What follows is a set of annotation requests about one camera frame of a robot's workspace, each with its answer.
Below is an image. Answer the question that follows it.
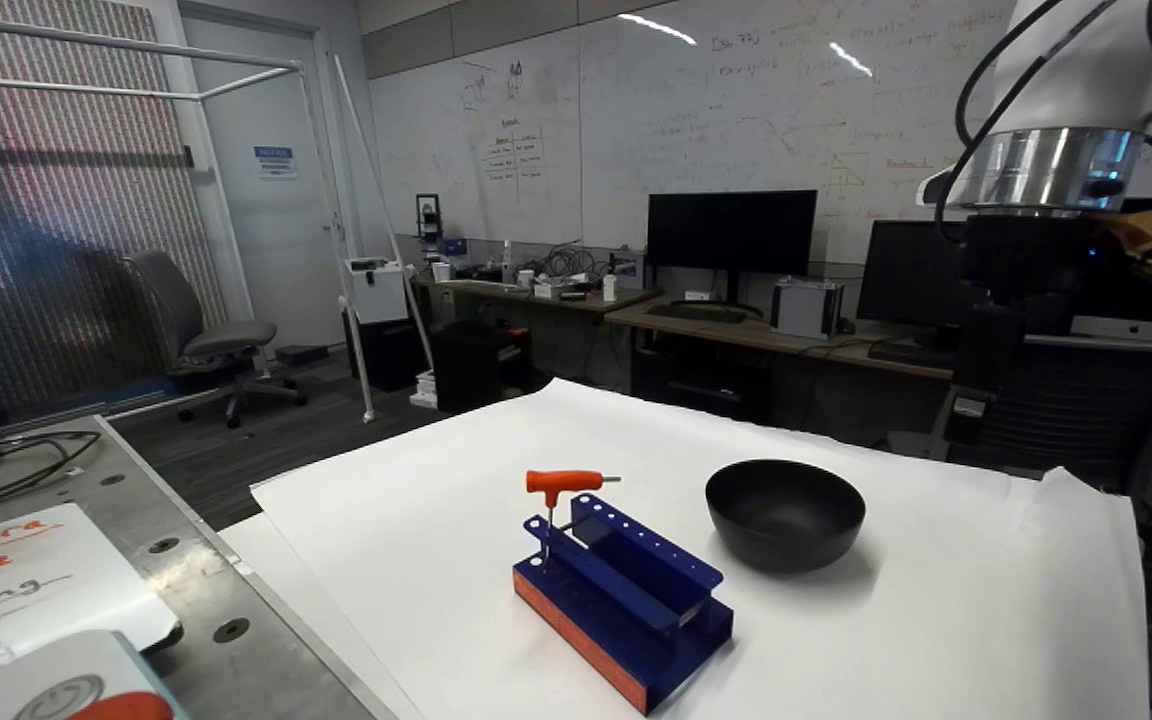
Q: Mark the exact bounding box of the printed paper sheet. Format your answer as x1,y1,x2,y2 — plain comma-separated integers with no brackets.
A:
0,505,182,664

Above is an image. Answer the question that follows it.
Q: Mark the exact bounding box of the black keyboard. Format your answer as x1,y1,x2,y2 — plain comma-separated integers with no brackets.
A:
648,300,758,324

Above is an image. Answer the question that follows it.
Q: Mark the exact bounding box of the blue and orange tool rack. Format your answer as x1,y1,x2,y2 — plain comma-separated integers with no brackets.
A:
512,496,735,717

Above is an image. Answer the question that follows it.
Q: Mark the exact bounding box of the white paper table cover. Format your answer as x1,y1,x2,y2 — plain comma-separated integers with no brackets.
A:
227,382,1149,720

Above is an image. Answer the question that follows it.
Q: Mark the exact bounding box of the black computer monitor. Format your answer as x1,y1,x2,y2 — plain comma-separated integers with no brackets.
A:
648,191,815,289

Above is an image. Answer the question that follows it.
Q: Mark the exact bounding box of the white door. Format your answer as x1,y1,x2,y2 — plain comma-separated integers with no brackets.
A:
186,12,339,348

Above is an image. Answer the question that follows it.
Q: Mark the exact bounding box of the black cable loop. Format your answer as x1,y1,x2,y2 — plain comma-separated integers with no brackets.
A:
933,0,1121,271

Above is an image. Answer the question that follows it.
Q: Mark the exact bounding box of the grey office chair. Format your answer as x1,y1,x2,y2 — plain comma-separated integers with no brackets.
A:
122,251,309,429

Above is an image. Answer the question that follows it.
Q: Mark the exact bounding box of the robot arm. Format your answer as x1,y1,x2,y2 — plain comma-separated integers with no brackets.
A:
928,0,1152,255

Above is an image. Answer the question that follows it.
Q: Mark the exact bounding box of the orange handled T tool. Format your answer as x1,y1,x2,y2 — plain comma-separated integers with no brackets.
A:
523,469,620,512

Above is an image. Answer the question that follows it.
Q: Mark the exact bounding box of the white pipe frame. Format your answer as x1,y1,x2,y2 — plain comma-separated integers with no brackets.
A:
0,0,422,424

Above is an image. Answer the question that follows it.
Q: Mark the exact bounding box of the wooden desk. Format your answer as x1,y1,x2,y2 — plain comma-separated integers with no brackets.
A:
429,281,951,385

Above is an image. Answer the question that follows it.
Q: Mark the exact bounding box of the black bowl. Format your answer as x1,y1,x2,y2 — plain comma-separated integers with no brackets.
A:
704,460,870,572

